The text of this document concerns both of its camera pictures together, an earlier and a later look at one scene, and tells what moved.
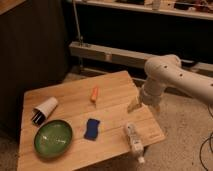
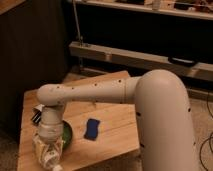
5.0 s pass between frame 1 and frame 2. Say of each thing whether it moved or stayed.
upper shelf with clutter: stayed
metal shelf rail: stayed
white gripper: moved
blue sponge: stayed
